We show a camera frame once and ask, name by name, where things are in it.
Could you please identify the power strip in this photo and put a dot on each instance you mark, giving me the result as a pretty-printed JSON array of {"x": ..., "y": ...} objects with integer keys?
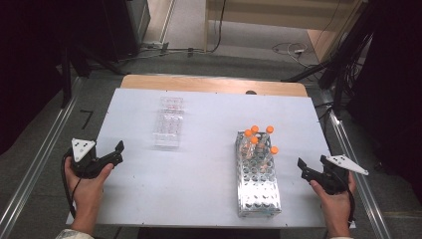
[{"x": 154, "y": 45}]

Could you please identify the metal tube rack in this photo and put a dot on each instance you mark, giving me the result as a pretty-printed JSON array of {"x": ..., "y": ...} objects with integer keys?
[{"x": 257, "y": 189}]

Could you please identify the metal floor strip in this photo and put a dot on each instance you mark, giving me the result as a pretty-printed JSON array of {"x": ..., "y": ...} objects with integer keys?
[{"x": 167, "y": 23}]

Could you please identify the person's right hand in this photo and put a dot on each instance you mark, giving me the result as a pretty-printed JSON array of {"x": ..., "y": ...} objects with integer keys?
[{"x": 336, "y": 205}]

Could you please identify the dark curtain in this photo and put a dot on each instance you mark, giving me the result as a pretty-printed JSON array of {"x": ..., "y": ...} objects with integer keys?
[
  {"x": 26, "y": 66},
  {"x": 391, "y": 83}
]

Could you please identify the clear acrylic tube rack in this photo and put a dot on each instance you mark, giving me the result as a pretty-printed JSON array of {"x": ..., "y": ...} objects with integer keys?
[{"x": 168, "y": 126}]

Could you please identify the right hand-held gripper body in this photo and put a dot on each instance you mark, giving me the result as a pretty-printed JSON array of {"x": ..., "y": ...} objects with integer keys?
[{"x": 335, "y": 181}]

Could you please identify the aluminium rail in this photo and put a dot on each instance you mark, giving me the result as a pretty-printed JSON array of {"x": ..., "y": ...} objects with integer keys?
[
  {"x": 39, "y": 156},
  {"x": 371, "y": 205}
]

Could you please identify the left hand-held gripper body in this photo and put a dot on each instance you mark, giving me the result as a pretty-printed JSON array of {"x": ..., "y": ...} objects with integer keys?
[{"x": 81, "y": 149}]

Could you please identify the person's left hand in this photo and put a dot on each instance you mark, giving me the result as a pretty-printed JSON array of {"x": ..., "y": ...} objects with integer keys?
[{"x": 86, "y": 192}]

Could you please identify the wooden cabinet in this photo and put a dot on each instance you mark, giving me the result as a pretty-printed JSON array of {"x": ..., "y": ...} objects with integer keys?
[{"x": 265, "y": 13}]

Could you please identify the black equipment cabinet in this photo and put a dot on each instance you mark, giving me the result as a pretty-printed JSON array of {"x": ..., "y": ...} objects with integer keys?
[{"x": 126, "y": 26}]

